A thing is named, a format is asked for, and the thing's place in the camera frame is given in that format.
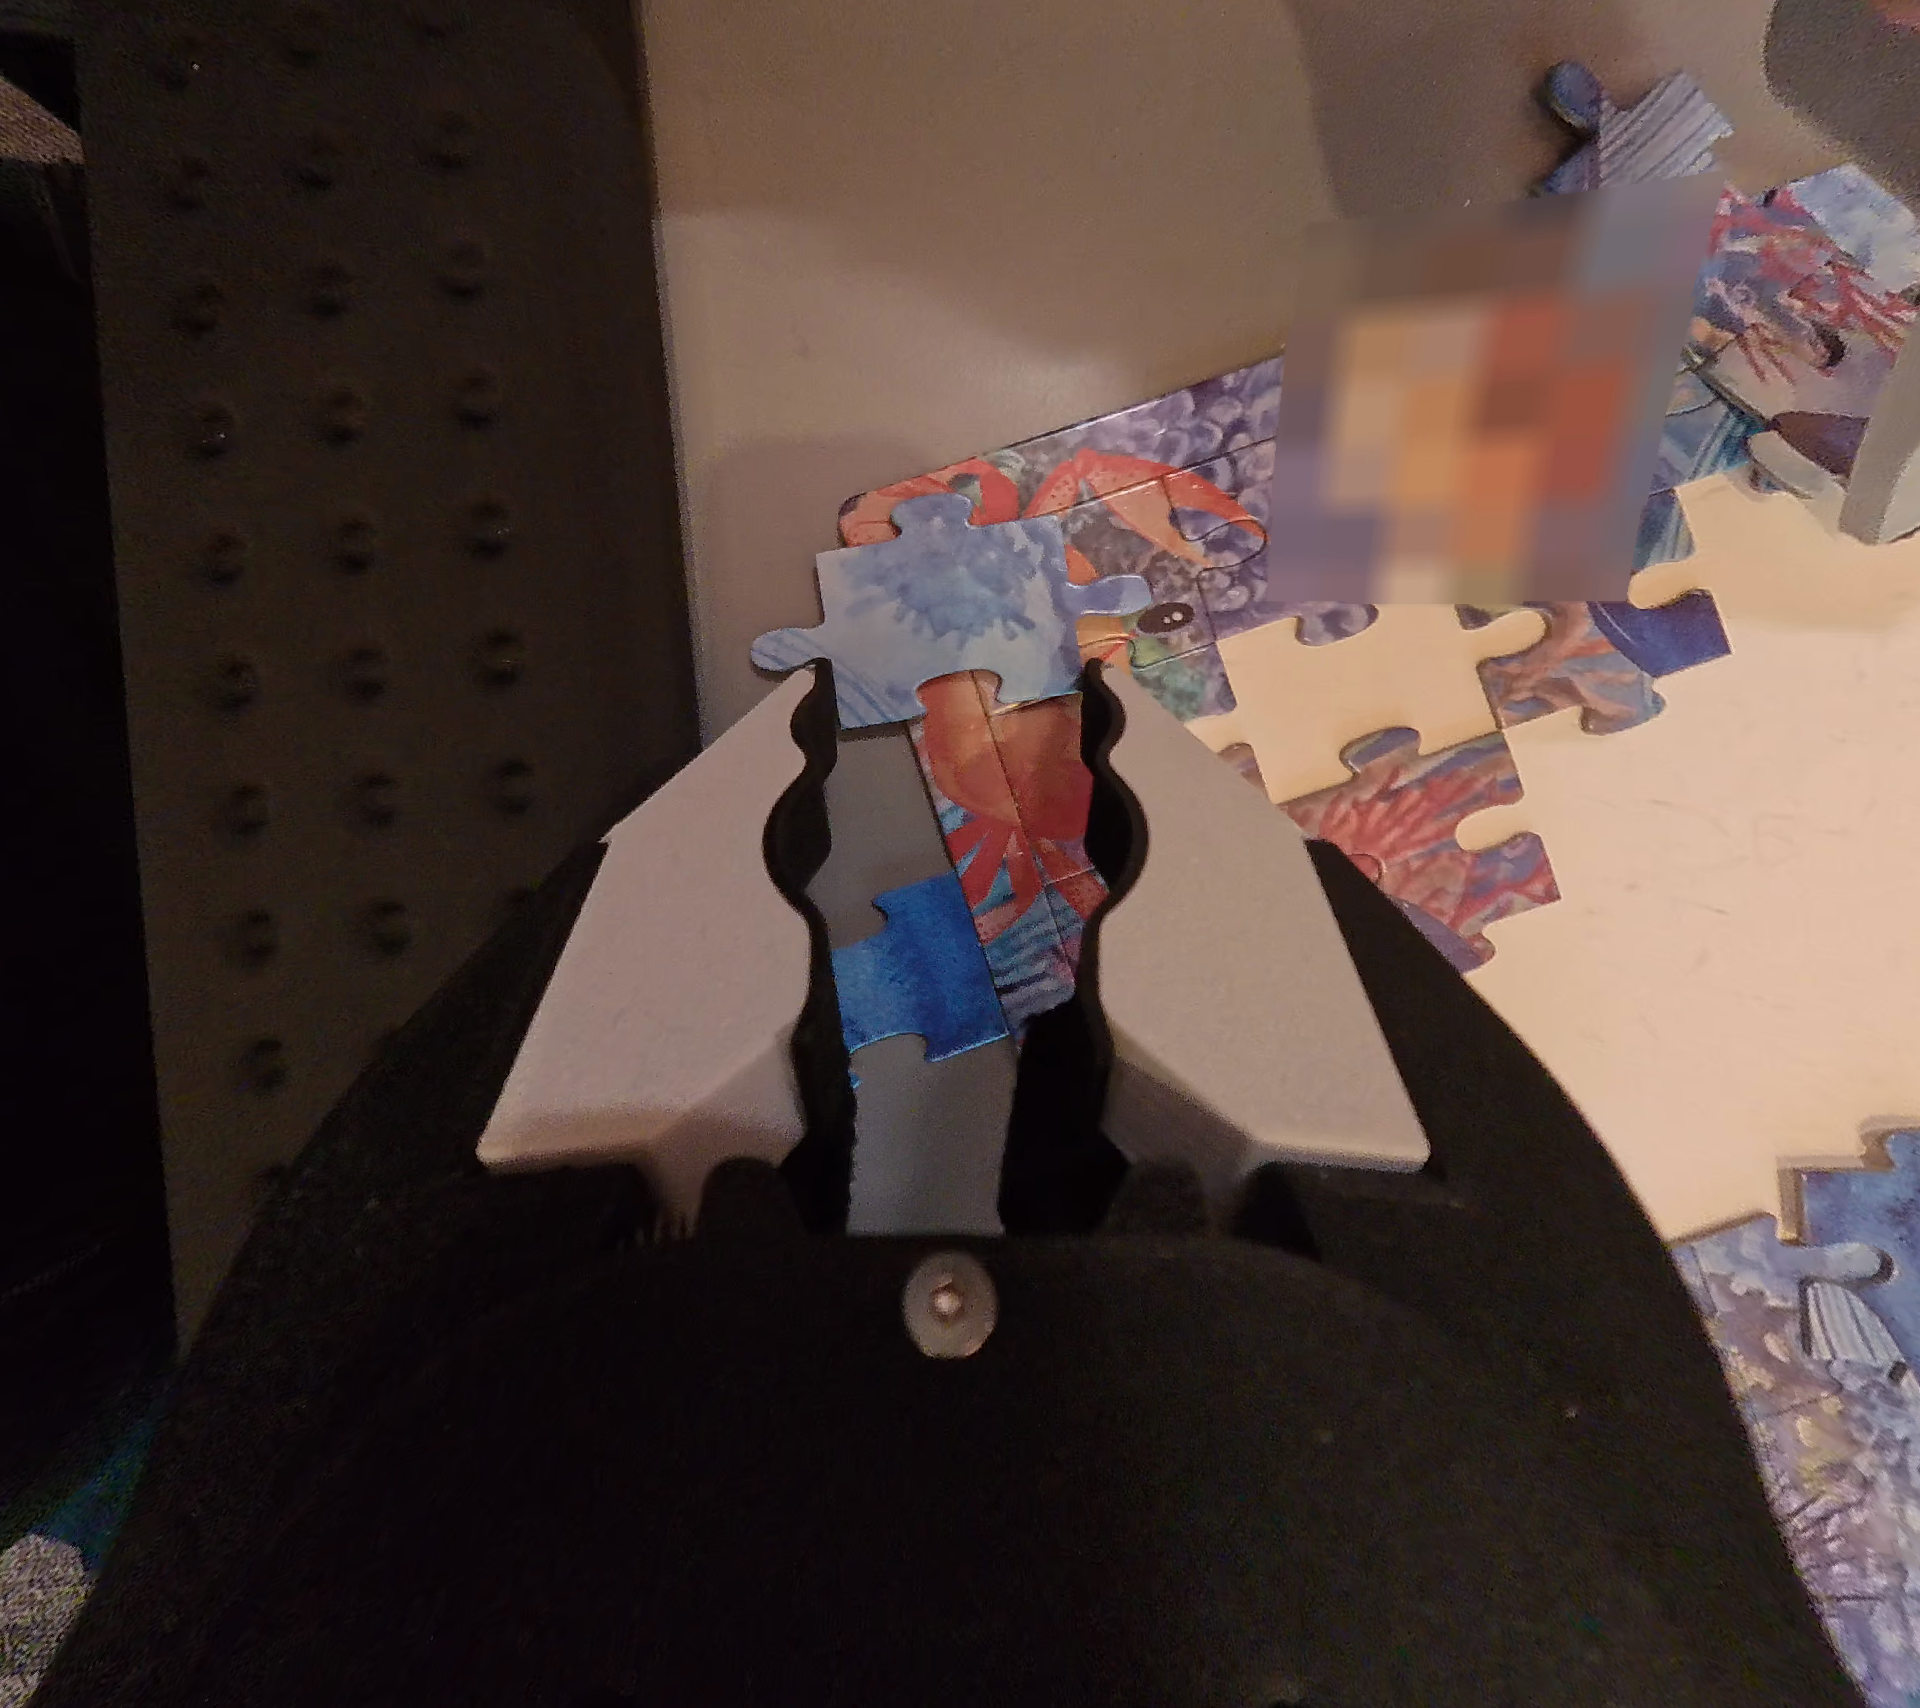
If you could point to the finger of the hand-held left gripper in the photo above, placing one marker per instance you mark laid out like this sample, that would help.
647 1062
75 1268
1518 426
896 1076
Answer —
1891 433
1839 58

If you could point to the white blue striped puzzle piece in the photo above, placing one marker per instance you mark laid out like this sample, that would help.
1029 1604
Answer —
1634 126

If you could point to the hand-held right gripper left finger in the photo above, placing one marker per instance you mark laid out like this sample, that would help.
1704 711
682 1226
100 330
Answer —
661 989

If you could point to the light blue coral puzzle piece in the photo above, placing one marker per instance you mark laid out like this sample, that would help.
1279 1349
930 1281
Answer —
960 599

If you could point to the sea animals jigsaw puzzle board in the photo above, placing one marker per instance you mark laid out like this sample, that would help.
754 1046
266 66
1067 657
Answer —
1724 838

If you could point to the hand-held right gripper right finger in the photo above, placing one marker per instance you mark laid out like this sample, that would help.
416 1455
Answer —
1244 989

